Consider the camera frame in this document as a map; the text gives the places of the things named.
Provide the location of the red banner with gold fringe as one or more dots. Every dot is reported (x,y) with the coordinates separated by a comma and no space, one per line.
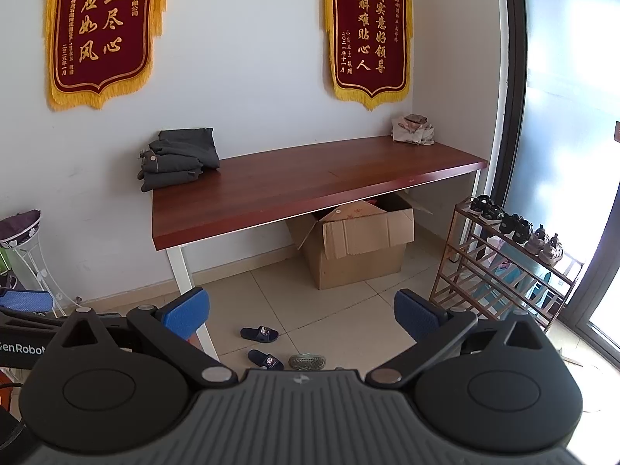
(370,34)
(101,34)

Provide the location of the white metal stool purple cushion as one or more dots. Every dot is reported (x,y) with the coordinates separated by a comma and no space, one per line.
(19,225)

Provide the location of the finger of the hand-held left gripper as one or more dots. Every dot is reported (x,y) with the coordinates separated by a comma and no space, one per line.
(29,323)
(24,299)

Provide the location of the grey pink sneaker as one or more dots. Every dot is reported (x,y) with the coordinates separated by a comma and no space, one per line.
(536,243)
(550,252)

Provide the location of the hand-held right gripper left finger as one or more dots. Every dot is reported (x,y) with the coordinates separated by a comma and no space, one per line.
(186,312)

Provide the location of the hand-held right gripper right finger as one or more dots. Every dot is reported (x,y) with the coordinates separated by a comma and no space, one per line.
(416,317)

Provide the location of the grey green shoe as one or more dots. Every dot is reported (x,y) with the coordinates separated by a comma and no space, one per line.
(307,362)

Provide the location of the black sneaker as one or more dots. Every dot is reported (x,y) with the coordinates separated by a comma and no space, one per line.
(522,232)
(509,224)

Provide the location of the black door frame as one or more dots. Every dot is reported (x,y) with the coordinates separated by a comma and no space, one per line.
(513,82)

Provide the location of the dark blue slipper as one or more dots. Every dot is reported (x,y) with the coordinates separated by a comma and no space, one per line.
(259,333)
(265,359)

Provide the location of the open cardboard box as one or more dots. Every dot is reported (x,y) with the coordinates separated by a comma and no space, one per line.
(358,256)

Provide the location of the teal plastic tub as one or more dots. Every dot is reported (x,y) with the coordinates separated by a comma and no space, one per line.
(513,271)

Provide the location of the black sandal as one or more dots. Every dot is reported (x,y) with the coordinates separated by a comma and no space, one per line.
(493,212)
(478,203)

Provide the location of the folded dark grey clothes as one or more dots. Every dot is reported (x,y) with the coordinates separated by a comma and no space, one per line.
(174,160)

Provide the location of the brown wooden table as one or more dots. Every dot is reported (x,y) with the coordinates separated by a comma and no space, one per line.
(315,179)

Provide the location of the wooden shoe rack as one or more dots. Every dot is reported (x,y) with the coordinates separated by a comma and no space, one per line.
(446,252)

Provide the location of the beige cloth bundle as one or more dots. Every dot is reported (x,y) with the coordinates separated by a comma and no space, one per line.
(411,131)

